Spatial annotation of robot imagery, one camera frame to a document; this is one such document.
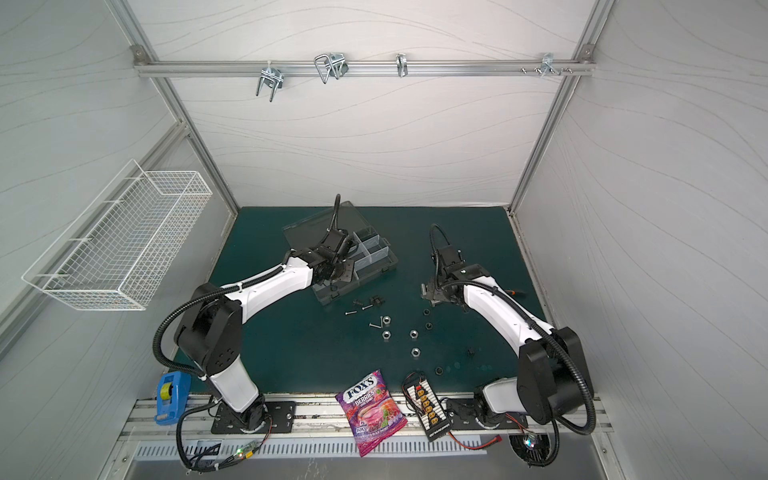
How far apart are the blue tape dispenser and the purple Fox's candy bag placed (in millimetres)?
402

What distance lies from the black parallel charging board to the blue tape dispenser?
0.59 metres

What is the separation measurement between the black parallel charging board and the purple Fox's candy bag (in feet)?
0.14

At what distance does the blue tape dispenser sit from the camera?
0.73m

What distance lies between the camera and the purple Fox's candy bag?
0.71 metres

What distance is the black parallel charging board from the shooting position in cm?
72
